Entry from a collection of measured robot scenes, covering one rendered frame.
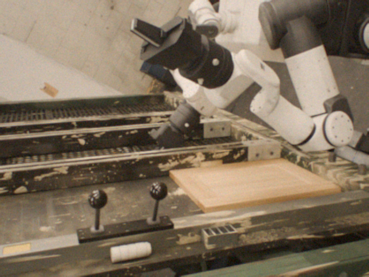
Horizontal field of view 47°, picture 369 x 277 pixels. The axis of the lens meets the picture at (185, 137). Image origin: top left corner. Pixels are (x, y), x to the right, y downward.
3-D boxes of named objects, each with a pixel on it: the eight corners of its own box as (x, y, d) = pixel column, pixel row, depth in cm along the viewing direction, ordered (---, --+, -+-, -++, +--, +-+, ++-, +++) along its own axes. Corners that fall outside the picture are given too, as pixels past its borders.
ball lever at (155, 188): (163, 231, 92) (171, 190, 83) (146, 234, 91) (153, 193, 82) (159, 217, 95) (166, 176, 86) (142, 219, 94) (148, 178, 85)
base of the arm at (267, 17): (326, 29, 106) (312, -16, 104) (343, 26, 94) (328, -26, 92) (268, 51, 108) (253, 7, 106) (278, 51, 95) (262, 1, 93)
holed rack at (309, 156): (317, 158, 137) (317, 156, 137) (309, 159, 136) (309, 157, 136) (168, 92, 288) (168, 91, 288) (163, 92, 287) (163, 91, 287)
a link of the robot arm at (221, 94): (191, 99, 85) (230, 116, 92) (229, 63, 79) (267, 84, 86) (179, 62, 92) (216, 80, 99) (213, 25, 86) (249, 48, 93)
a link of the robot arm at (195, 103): (199, 131, 143) (221, 105, 143) (180, 112, 136) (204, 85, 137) (183, 119, 152) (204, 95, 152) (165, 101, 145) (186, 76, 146)
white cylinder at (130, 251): (112, 265, 85) (151, 258, 87) (112, 251, 84) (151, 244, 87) (110, 258, 87) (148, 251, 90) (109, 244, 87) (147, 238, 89)
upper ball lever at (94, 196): (107, 240, 88) (109, 199, 79) (89, 243, 87) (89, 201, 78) (104, 225, 91) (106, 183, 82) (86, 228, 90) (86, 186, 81)
